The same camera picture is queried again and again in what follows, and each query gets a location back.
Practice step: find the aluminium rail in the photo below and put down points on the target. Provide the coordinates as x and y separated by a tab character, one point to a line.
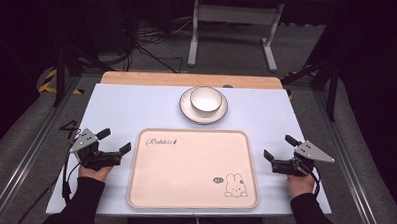
24	159
348	164

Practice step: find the person's right hand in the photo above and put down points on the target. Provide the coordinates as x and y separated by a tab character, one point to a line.
300	186

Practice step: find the person's left hand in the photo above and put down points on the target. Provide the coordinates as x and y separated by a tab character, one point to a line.
94	173

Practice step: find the white bowl with dark rim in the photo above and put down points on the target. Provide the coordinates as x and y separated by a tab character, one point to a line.
206	100

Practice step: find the white plate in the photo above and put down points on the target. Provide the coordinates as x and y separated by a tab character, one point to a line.
189	113

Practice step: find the wooden table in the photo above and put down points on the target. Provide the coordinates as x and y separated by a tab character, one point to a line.
154	79

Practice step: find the white table mat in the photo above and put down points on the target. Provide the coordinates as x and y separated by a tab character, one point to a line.
120	109

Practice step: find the black tripod stand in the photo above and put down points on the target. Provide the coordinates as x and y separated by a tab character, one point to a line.
60	77
330	90

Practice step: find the black equipment cabinet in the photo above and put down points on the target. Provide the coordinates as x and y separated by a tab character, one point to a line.
113	19

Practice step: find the grey metal stand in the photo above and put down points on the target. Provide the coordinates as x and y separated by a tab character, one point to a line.
236	14

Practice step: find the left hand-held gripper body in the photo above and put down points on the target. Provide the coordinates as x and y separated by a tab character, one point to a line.
95	158

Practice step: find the yellow and black floor tape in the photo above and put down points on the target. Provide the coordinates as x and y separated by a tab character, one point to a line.
47	83

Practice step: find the pink tray with rabbit print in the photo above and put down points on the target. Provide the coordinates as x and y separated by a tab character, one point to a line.
191	171

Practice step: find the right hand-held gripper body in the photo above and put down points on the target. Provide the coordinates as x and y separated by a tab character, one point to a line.
301	162

